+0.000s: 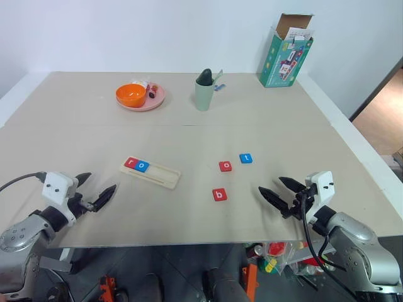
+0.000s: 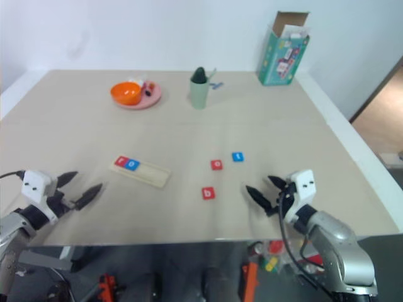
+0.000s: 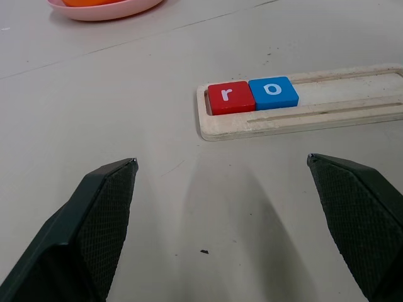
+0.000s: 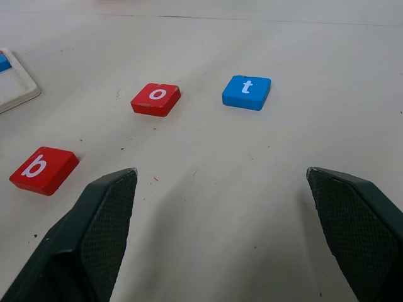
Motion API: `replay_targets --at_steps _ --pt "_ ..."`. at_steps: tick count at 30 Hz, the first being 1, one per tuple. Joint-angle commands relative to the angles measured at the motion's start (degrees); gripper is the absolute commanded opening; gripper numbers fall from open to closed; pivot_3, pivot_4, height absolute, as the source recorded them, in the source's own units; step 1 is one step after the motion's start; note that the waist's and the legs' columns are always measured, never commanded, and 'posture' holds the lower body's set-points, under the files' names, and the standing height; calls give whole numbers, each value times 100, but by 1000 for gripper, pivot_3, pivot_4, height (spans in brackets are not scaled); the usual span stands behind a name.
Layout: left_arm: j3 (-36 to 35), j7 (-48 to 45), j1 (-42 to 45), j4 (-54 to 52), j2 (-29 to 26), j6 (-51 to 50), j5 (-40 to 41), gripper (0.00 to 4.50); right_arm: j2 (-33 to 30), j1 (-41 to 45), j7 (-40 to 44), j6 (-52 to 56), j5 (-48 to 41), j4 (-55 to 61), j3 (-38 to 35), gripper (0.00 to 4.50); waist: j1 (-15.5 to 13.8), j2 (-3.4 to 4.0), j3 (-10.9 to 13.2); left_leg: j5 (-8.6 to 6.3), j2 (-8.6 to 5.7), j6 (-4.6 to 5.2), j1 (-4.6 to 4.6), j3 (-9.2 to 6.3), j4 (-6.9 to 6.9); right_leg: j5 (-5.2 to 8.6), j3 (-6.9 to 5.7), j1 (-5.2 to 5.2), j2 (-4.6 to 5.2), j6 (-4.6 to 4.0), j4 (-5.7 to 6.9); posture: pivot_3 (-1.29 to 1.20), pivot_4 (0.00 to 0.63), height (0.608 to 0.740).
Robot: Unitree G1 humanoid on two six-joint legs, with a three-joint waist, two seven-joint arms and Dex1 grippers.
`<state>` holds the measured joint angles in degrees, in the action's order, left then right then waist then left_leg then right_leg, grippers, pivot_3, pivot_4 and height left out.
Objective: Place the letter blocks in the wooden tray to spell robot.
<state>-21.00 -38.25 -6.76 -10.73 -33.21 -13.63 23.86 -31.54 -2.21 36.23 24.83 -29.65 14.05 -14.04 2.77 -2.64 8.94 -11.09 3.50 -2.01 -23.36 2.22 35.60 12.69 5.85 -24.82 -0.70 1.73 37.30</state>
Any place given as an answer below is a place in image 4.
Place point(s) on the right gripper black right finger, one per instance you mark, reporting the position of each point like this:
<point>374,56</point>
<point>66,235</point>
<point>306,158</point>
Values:
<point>359,232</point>

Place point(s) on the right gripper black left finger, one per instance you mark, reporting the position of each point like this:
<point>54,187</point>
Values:
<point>78,245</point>

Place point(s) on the red letter b tile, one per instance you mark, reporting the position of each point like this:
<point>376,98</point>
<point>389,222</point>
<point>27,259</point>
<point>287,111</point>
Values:
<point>50,176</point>

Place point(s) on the red letter o tile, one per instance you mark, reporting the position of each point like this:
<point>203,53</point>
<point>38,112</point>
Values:
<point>151,105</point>

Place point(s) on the pale wooden letter tray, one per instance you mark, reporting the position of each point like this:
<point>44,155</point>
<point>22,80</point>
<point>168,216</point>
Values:
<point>15,88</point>

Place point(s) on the blue letter tile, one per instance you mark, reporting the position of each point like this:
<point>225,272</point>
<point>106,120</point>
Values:
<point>236,96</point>

